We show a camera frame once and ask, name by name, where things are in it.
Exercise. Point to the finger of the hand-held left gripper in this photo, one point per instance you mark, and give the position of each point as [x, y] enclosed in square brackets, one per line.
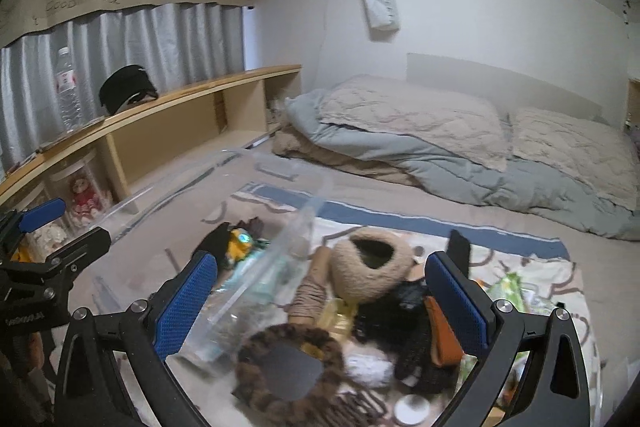
[45, 213]
[85, 247]

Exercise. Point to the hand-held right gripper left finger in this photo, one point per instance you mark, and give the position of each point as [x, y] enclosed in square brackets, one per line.
[187, 302]

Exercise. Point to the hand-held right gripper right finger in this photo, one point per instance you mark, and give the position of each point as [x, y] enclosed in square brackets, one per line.
[457, 307]

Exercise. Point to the clear plastic storage box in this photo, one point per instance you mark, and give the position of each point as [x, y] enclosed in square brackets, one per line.
[280, 257]

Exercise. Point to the jar of seashells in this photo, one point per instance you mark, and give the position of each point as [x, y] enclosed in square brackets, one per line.
[47, 238]

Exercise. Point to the orange leather pouch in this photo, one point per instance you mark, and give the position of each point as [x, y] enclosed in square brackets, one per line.
[442, 332]

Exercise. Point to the red dressed doll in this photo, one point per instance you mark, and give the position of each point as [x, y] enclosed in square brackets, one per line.
[84, 202]

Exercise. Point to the clear jar with white lid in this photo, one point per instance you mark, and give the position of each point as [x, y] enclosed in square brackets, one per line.
[75, 167]

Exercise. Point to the black fabric glove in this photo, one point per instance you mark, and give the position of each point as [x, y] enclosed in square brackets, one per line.
[459, 252]

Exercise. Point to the green patterned tissue pack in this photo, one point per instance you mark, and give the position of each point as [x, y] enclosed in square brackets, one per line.
[510, 289]

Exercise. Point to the black striped knit glove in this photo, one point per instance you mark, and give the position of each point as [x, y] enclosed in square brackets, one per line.
[415, 347]

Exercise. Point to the black cloth sock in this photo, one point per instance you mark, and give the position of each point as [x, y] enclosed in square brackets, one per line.
[215, 242]

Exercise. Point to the teal wet wipes pack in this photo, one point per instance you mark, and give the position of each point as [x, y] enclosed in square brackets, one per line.
[260, 287]

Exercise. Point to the yellow toy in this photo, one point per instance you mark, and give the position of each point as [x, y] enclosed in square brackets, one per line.
[242, 247]

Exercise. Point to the dark claw hair clip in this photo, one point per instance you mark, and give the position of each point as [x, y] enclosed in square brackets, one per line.
[252, 228]

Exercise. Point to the white fluffy scrunchie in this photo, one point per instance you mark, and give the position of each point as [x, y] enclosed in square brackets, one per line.
[367, 368]

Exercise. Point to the beige fleece hat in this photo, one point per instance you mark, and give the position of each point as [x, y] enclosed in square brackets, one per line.
[350, 277]

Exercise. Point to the white round tin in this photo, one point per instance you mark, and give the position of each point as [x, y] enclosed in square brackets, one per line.
[411, 409]

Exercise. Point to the yellow clear plastic packet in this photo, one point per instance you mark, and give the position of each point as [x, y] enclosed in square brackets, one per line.
[340, 316]

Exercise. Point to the clear water bottle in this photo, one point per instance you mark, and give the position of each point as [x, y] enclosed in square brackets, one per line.
[70, 97]

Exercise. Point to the grey blue duvet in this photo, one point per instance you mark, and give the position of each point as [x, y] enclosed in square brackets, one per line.
[475, 187]

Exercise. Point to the twine spool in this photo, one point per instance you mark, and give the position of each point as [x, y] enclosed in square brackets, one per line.
[310, 302]

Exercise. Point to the dark grey case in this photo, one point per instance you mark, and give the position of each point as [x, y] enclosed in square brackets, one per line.
[290, 369]

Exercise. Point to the brown hair comb clip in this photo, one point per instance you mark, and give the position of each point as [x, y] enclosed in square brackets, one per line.
[360, 407]

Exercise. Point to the black cap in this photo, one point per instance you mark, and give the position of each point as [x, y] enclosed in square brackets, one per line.
[122, 89]

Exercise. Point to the tan folded blanket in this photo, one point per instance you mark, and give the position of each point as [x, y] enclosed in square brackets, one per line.
[340, 157]

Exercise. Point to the beige quilted pillow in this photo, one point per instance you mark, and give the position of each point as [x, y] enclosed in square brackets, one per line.
[410, 117]
[575, 147]

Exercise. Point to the wooden shelf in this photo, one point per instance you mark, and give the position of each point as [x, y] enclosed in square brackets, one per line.
[200, 82]

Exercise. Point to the grey curtain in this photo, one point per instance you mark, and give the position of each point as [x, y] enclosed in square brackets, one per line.
[190, 42]

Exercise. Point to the white headboard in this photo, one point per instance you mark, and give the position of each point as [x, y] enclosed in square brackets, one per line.
[500, 79]

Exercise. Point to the wooden closet frame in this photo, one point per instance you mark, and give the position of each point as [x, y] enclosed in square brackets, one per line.
[634, 92]

